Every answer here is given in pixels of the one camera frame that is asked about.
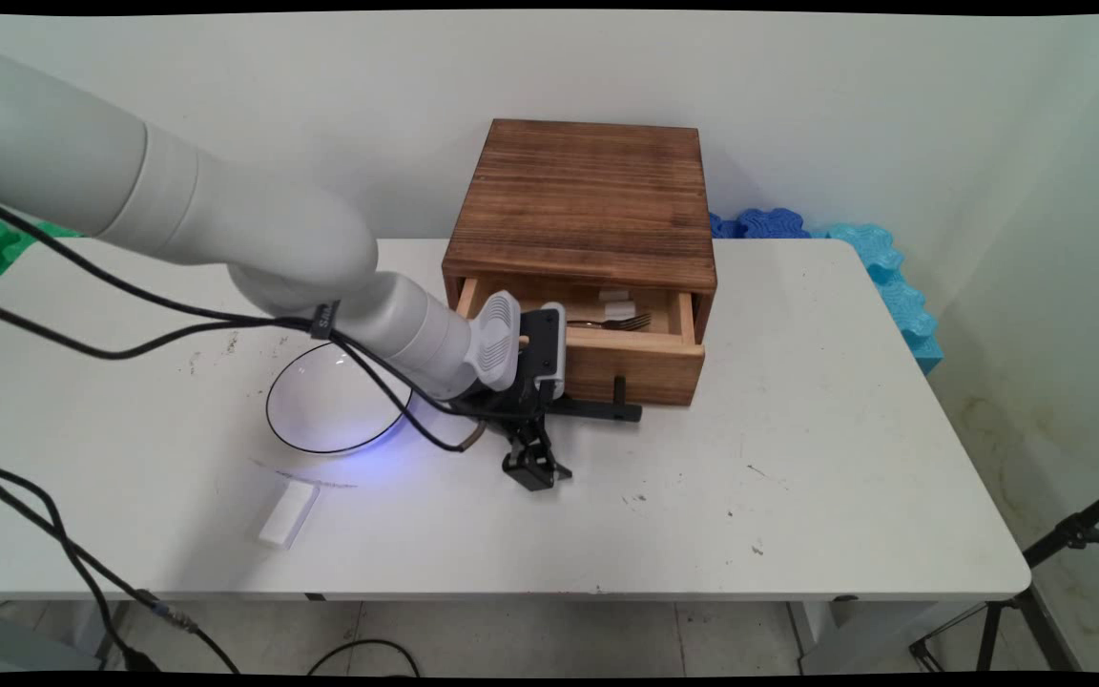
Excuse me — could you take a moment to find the grey table leg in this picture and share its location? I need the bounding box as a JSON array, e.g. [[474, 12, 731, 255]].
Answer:
[[63, 596, 161, 669]]

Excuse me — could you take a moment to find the metal fork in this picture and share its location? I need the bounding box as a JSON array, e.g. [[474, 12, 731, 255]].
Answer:
[[566, 312, 654, 334]]

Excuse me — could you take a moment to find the black cable with connector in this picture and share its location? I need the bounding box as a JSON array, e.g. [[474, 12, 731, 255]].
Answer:
[[0, 458, 243, 675]]

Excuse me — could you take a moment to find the wooden drawer with black handle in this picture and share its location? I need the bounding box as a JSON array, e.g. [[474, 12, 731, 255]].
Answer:
[[453, 276, 707, 424]]

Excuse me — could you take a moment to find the black tripod stand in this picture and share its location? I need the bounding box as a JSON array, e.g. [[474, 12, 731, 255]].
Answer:
[[908, 477, 1099, 674]]

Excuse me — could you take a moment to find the dark wooden drawer cabinet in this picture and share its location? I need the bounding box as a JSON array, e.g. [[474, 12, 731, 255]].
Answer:
[[441, 118, 718, 346]]

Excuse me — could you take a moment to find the small white rectangular block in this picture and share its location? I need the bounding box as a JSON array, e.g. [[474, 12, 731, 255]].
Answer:
[[258, 479, 322, 551]]

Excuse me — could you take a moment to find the black floor cable loop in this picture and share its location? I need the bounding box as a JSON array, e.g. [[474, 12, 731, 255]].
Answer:
[[305, 638, 423, 676]]

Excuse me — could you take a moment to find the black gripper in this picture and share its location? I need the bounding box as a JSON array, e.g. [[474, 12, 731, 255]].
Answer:
[[458, 381, 573, 493]]

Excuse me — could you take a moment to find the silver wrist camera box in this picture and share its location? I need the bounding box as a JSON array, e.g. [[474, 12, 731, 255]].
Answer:
[[517, 302, 569, 403]]

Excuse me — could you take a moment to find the dark blue foam mat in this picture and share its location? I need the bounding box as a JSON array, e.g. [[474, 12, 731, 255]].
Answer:
[[708, 208, 811, 240]]

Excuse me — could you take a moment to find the white plate with black rim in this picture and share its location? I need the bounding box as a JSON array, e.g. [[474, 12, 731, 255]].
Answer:
[[264, 341, 415, 456]]

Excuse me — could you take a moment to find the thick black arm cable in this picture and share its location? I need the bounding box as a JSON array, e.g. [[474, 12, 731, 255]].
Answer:
[[0, 194, 474, 421]]

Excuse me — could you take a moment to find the cyan foam mat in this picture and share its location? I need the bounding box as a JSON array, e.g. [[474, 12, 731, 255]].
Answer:
[[807, 223, 944, 375]]

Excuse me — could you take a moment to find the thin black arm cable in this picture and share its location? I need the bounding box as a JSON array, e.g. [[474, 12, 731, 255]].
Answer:
[[0, 296, 488, 453]]

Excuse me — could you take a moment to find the white table leg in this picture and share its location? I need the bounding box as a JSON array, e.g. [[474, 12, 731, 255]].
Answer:
[[786, 597, 937, 675]]

